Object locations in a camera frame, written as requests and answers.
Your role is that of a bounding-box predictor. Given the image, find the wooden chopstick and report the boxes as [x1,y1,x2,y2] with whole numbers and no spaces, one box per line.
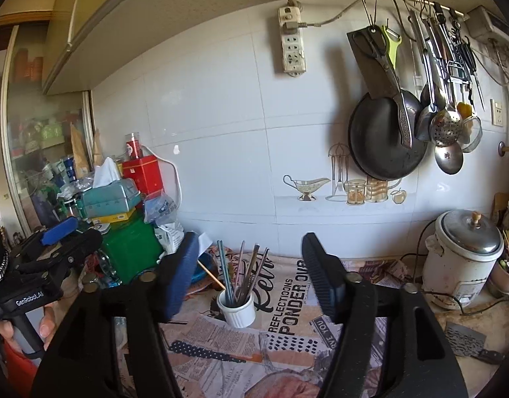
[197,260,226,291]

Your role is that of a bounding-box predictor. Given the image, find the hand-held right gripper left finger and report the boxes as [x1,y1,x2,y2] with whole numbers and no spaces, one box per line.
[28,231,201,398]

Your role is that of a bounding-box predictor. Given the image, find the glass door side cabinet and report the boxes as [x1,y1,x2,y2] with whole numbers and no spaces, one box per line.
[1,25,96,238]

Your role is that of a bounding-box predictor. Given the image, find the teal tissue box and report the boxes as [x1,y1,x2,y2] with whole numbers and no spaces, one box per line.
[78,158,141,220]

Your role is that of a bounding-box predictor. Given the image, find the black kitchen scissors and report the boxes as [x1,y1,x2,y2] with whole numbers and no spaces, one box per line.
[356,25,403,93]

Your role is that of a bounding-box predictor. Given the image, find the metal peeler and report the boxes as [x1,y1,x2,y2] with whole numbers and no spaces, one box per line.
[446,61,474,105]

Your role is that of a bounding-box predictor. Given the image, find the patterned blade cleaver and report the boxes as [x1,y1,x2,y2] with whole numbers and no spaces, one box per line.
[443,324,506,366]

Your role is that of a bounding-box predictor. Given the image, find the steel slotted spoon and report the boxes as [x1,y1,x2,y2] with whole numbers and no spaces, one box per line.
[420,10,463,147]

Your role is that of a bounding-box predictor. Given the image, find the brown paper bags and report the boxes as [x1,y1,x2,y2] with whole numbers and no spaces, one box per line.
[70,124,104,180]

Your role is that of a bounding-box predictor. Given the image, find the wooden cutting board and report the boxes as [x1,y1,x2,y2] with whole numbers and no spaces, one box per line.
[435,298,509,366]

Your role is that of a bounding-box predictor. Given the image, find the white ribbed cup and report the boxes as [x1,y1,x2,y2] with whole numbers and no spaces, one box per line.
[217,288,256,328]

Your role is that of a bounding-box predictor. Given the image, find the green peeler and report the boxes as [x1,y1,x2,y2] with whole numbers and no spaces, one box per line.
[381,25,404,72]

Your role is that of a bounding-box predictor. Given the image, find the small mesh strainer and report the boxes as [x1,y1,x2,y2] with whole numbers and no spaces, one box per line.
[457,101,483,154]

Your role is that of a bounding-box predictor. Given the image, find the white rice cooker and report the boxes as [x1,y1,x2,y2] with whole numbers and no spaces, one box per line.
[422,209,505,311]

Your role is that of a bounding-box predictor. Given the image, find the white printed food bag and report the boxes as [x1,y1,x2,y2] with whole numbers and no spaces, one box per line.
[155,222,185,254]

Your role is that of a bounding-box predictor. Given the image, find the silver metal chopstick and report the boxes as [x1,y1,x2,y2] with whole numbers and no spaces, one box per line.
[236,239,248,300]
[254,248,269,289]

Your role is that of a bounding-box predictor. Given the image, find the yellow flat box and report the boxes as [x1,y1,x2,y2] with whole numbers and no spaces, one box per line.
[91,211,131,225]

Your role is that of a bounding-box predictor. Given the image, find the grey hoses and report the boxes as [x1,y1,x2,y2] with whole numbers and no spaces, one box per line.
[489,39,509,89]

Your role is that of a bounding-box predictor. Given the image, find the person's left hand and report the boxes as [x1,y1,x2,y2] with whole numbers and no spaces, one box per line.
[0,303,63,356]

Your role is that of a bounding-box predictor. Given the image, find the blue and clear bag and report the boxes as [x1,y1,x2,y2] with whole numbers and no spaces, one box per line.
[143,191,181,227]

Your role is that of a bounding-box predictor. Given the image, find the red tin box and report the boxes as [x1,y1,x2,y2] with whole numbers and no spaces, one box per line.
[122,155,165,196]

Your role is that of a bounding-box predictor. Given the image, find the black frying pan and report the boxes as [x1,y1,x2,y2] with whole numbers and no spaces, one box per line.
[348,91,429,182]

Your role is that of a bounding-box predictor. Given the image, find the person's red clothing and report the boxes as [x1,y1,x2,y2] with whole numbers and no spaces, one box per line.
[3,342,40,389]

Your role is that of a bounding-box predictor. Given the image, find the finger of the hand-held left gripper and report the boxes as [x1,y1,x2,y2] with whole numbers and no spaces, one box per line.
[8,218,79,265]
[41,229,104,288]

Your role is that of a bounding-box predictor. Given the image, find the pink cup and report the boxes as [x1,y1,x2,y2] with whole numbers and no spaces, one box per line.
[488,257,509,298]

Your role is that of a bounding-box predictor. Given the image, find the newspaper print tablecloth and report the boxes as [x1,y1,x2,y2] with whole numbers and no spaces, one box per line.
[113,244,443,398]

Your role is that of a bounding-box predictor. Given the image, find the grey power strip cable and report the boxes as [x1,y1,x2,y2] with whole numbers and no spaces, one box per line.
[298,0,364,28]

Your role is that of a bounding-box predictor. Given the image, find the white wall-mounted box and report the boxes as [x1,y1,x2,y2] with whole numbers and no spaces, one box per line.
[466,5,509,44]

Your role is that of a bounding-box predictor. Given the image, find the dark steel serving spoon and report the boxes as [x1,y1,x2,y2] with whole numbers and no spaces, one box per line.
[408,8,438,142]

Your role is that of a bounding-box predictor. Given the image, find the green canister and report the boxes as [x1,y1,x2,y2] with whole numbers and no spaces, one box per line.
[100,216,165,285]

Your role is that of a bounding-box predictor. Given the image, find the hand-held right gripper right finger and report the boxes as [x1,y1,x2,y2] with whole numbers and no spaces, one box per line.
[301,232,481,398]

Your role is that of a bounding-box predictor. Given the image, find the white power strip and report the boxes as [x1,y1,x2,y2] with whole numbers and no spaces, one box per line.
[277,5,307,78]

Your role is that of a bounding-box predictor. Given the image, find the white cable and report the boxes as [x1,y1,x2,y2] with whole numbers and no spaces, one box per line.
[152,153,183,217]

